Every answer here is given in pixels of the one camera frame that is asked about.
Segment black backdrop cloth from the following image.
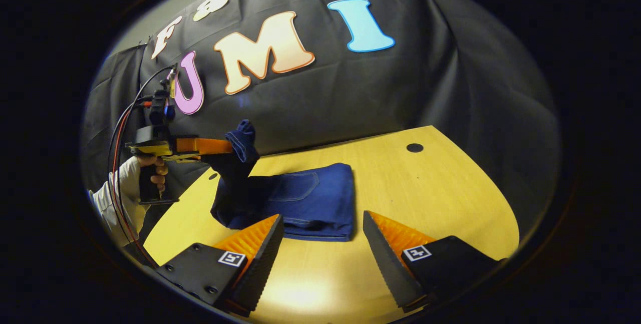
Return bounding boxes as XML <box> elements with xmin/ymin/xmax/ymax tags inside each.
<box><xmin>80</xmin><ymin>0</ymin><xmax>559</xmax><ymax>224</ymax></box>

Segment black cable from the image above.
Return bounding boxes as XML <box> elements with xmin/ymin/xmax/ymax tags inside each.
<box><xmin>107</xmin><ymin>65</ymin><xmax>176</xmax><ymax>267</ymax></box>

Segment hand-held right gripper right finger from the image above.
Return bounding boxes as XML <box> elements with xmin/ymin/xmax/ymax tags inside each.
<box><xmin>363</xmin><ymin>210</ymin><xmax>502</xmax><ymax>313</ymax></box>

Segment blue denim jeans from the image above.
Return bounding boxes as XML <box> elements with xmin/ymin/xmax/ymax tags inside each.
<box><xmin>210</xmin><ymin>120</ymin><xmax>356</xmax><ymax>242</ymax></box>

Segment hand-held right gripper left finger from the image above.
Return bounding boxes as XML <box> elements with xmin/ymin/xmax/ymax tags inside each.
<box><xmin>155</xmin><ymin>213</ymin><xmax>285</xmax><ymax>317</ymax></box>

